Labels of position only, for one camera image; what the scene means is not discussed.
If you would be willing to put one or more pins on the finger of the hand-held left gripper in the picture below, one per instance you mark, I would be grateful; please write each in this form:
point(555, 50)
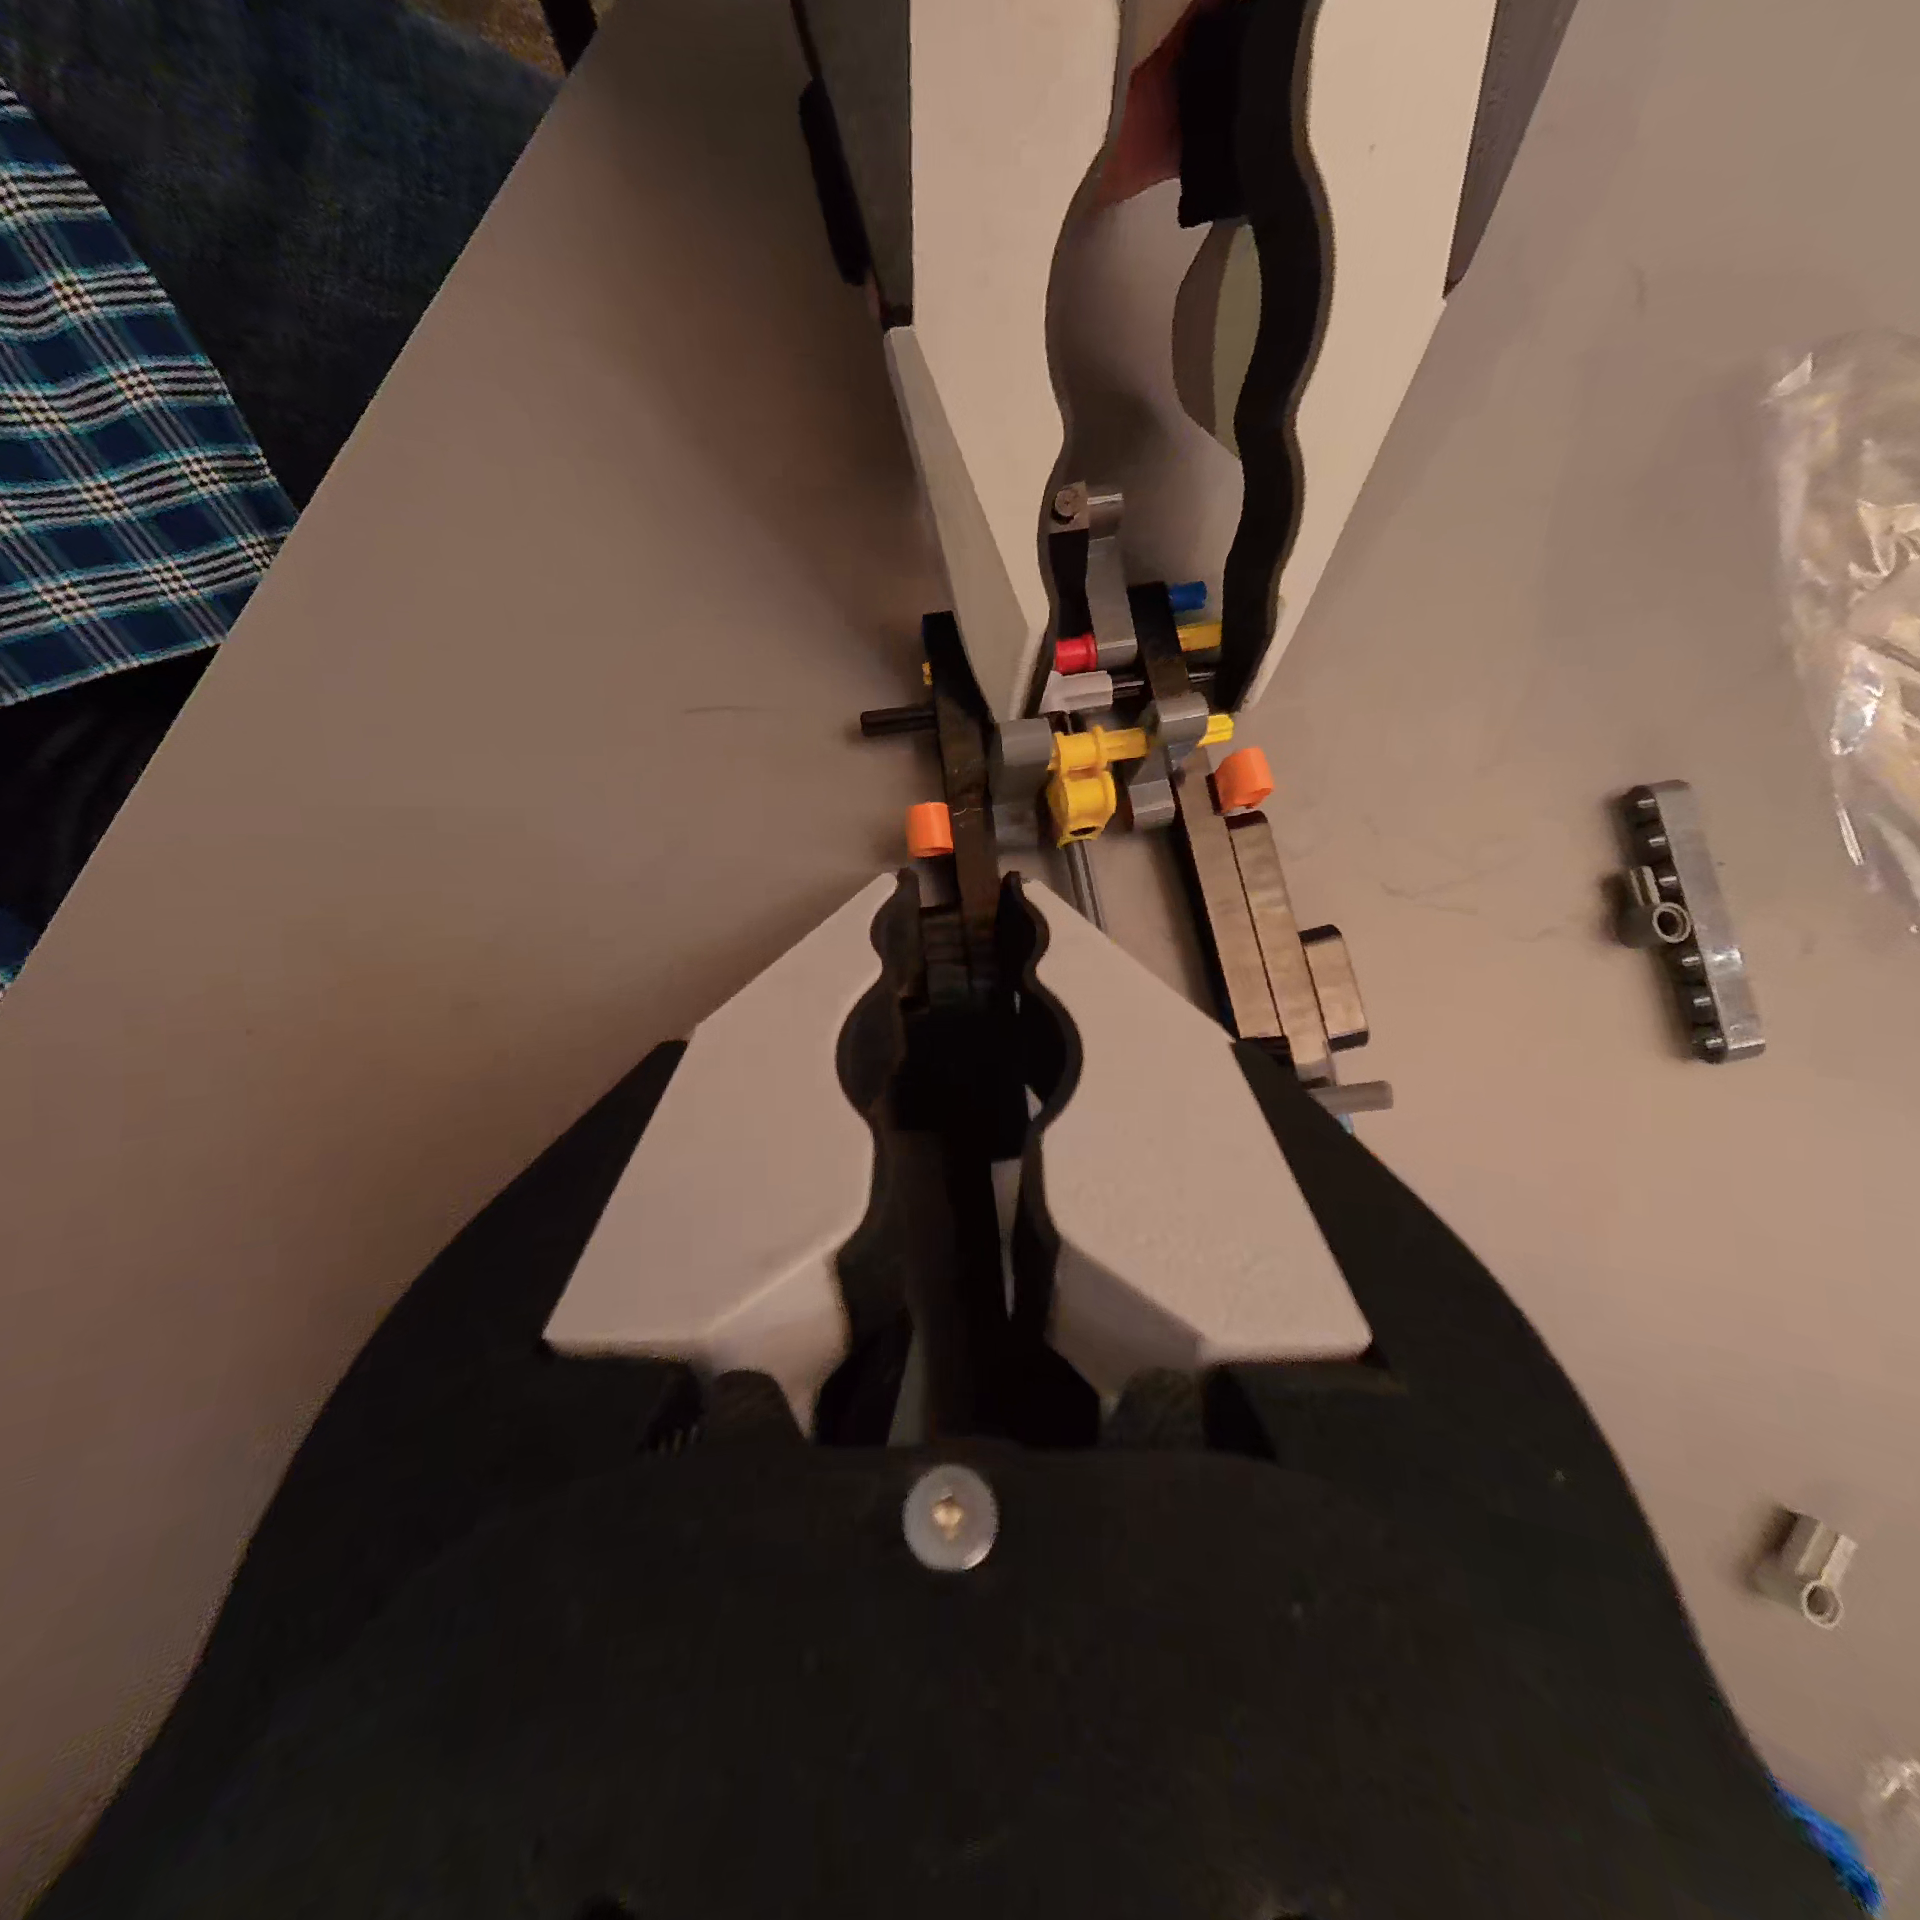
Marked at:
point(1395, 226)
point(975, 226)

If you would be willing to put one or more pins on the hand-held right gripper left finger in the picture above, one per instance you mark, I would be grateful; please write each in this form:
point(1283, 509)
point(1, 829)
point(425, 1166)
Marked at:
point(705, 1185)

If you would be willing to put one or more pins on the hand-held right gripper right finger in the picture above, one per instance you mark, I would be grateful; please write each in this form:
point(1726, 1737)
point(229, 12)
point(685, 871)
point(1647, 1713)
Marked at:
point(1201, 1201)

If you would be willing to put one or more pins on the lego car chassis assembly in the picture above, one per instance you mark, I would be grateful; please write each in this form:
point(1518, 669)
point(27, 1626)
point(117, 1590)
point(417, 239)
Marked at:
point(1073, 764)

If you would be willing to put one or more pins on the grey lego beam with connector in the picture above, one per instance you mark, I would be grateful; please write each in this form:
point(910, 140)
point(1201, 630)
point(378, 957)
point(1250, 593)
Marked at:
point(1687, 915)

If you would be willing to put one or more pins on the small grey lego connector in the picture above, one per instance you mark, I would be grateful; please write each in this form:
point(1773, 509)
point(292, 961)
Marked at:
point(1799, 1569)

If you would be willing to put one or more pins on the small clear lego piece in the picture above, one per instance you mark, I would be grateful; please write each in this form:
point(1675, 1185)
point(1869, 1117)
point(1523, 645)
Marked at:
point(1895, 1797)

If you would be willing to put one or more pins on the clear plastic bag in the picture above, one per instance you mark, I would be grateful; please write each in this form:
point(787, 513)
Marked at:
point(1853, 599)

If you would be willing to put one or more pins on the dark blue cloth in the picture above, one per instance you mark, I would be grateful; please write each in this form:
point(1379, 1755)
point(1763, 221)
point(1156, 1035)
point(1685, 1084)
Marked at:
point(331, 212)

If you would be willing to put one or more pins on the blue plaid clothing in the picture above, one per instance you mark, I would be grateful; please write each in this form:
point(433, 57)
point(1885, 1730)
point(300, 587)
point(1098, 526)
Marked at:
point(119, 451)

